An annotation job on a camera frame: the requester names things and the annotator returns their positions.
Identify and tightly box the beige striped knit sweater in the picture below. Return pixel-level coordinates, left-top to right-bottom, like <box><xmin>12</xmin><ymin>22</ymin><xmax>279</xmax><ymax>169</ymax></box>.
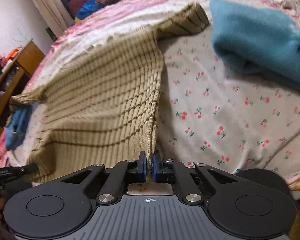
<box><xmin>11</xmin><ymin>3</ymin><xmax>209</xmax><ymax>183</ymax></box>

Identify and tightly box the blue cloth at bedside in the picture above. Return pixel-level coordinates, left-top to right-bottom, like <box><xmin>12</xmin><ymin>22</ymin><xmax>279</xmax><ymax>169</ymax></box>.
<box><xmin>5</xmin><ymin>104</ymin><xmax>36</xmax><ymax>151</ymax></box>

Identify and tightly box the cherry print white bedsheet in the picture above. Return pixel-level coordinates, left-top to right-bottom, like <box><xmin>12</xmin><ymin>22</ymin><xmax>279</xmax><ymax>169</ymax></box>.
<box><xmin>5</xmin><ymin>0</ymin><xmax>300</xmax><ymax>196</ymax></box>

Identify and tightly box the wooden shelf cabinet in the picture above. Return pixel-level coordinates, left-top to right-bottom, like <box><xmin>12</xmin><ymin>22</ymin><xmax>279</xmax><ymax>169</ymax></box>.
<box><xmin>0</xmin><ymin>41</ymin><xmax>45</xmax><ymax>135</ymax></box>

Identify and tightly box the teal folded sweater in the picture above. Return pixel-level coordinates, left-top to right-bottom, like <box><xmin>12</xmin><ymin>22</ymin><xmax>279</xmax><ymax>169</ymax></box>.
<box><xmin>209</xmin><ymin>0</ymin><xmax>300</xmax><ymax>92</ymax></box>

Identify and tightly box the pink striped satin quilt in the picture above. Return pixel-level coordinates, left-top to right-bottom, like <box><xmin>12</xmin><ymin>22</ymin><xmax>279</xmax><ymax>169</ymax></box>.
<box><xmin>0</xmin><ymin>0</ymin><xmax>300</xmax><ymax>170</ymax></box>

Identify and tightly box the blue yellow bag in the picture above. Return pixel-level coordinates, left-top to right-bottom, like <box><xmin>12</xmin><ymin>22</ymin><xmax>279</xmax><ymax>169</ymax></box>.
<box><xmin>76</xmin><ymin>0</ymin><xmax>104</xmax><ymax>20</ymax></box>

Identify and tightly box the beige curtain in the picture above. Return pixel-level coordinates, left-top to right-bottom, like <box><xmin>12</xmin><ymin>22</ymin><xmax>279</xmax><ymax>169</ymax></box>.
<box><xmin>31</xmin><ymin>0</ymin><xmax>74</xmax><ymax>38</ymax></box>

